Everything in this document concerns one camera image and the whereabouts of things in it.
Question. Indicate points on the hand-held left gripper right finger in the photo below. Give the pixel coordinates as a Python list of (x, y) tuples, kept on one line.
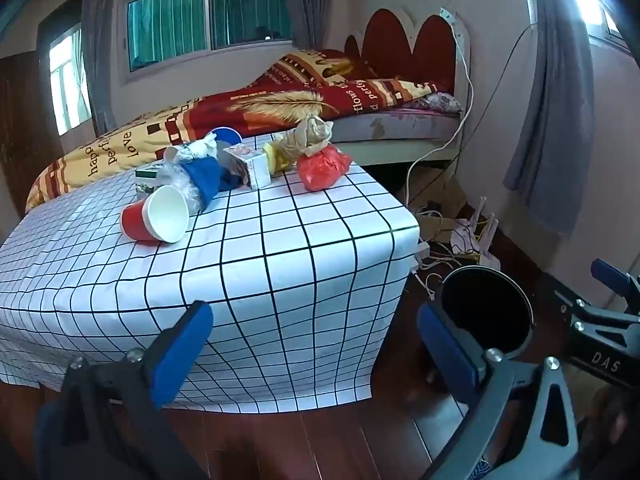
[(445, 345)]

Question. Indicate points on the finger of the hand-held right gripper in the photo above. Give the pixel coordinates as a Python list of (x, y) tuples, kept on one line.
[(611, 274), (600, 312)]

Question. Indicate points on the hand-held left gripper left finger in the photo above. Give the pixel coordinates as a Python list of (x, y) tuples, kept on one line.
[(187, 335)]

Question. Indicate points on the black trash bin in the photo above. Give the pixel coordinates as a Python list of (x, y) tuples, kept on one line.
[(480, 310)]

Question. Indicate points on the red paper cup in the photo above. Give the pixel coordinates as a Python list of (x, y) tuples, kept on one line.
[(137, 220)]

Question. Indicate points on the clear plastic bag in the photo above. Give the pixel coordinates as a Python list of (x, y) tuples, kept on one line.
[(175, 177)]

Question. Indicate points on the blue cloth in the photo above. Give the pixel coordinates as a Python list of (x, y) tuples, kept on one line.
[(205, 176)]

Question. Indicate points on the green and white box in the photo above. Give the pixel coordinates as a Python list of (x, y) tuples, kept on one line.
[(147, 174)]

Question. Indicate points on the small white carton box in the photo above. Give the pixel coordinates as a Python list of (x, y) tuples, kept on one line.
[(250, 167)]

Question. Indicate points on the white tissue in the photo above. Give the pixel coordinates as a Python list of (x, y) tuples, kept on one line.
[(200, 149)]

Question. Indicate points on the yellow bag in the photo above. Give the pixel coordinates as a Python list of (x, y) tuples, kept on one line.
[(277, 157)]

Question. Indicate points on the dark blue paper cup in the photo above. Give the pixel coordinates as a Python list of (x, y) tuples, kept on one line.
[(227, 136)]

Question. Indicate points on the red plastic bag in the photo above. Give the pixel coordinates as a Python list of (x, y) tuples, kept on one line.
[(322, 167)]

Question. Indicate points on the white power strip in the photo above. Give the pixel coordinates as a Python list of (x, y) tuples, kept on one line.
[(421, 256)]

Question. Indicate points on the white router with antennas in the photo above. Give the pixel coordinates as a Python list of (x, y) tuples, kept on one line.
[(475, 237)]

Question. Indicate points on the cardboard box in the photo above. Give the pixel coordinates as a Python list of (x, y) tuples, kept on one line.
[(440, 205)]

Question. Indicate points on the grey patterned curtain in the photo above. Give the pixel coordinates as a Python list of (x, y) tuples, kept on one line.
[(550, 110)]

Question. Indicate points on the grey floral mattress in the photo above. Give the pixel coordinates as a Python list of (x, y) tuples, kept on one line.
[(400, 125)]

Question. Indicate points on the red and yellow printed blanket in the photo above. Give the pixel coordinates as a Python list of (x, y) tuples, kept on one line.
[(250, 105)]

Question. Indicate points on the floral pillow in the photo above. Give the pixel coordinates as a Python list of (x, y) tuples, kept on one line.
[(437, 102)]

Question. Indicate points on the brown wooden wardrobe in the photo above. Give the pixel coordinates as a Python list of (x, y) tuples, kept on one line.
[(27, 135)]

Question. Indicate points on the bright window by grey curtain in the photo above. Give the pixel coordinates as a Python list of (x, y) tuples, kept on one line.
[(595, 0)]

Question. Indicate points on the narrow bright window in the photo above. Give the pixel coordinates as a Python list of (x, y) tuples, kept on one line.
[(67, 80)]

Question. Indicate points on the large window with green curtain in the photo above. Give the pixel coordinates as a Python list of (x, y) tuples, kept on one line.
[(210, 15)]

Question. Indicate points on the bed frame with red headboard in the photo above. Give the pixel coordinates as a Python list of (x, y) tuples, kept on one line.
[(390, 45)]

